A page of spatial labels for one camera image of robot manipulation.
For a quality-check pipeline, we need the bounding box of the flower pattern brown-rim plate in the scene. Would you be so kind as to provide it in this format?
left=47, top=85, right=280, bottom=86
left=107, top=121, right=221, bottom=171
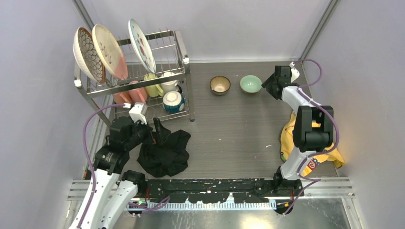
left=73, top=27, right=106, bottom=83

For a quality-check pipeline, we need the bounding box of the dark blue bowl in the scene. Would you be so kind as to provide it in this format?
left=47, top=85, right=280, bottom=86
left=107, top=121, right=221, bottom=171
left=162, top=91, right=185, bottom=114

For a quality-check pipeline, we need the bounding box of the black cloth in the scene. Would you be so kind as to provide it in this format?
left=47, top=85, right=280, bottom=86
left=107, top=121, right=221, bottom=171
left=137, top=130, right=191, bottom=178

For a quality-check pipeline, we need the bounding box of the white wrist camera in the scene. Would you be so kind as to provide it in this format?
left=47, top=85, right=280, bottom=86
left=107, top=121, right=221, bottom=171
left=289, top=62, right=300, bottom=83
left=123, top=102, right=148, bottom=125

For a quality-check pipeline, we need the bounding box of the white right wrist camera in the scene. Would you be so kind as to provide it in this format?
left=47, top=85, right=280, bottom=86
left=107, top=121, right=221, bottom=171
left=289, top=62, right=300, bottom=83

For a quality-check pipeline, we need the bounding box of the yellow cartoon cloth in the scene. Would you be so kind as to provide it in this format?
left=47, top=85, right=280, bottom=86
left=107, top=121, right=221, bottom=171
left=280, top=111, right=345, bottom=177

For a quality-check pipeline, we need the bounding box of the brown bowl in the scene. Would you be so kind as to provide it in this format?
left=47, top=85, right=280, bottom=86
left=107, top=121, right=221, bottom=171
left=210, top=76, right=231, bottom=95

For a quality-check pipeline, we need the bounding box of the watermelon pattern plate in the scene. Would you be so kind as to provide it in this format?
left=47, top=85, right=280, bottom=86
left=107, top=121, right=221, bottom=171
left=128, top=19, right=156, bottom=73

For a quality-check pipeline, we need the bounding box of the mint green bowl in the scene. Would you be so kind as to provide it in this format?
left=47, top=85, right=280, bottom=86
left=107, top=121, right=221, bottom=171
left=239, top=75, right=262, bottom=94

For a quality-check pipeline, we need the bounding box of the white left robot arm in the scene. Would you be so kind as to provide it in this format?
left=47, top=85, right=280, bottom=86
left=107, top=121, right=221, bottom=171
left=70, top=116, right=171, bottom=229

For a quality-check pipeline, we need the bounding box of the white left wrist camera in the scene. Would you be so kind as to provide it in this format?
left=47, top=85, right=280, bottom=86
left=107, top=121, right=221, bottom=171
left=123, top=102, right=148, bottom=125

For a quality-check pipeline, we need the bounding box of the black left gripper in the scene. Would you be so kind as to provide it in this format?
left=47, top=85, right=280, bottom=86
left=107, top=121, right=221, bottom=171
left=125, top=115, right=170, bottom=149

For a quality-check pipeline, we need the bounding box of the light green mug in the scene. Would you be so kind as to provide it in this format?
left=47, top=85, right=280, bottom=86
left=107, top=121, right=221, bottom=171
left=144, top=73, right=164, bottom=97

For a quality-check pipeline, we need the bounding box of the pink and cream plate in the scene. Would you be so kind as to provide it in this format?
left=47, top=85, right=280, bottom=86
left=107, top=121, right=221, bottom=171
left=92, top=24, right=128, bottom=80

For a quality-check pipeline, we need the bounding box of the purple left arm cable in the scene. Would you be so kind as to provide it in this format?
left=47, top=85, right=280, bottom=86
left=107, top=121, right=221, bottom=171
left=75, top=104, right=171, bottom=228

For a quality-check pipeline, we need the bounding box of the metal dish rack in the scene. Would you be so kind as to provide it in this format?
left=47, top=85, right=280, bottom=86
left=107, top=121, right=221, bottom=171
left=74, top=30, right=195, bottom=123

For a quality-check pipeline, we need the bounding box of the white ribbed mug black handle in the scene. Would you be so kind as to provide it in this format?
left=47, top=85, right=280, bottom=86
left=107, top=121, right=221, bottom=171
left=160, top=72, right=182, bottom=94

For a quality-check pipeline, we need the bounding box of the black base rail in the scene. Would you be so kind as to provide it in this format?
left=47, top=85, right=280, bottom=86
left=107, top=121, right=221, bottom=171
left=135, top=178, right=302, bottom=204

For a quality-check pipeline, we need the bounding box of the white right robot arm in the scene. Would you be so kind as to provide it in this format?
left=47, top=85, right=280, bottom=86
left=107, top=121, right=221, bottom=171
left=262, top=64, right=334, bottom=196

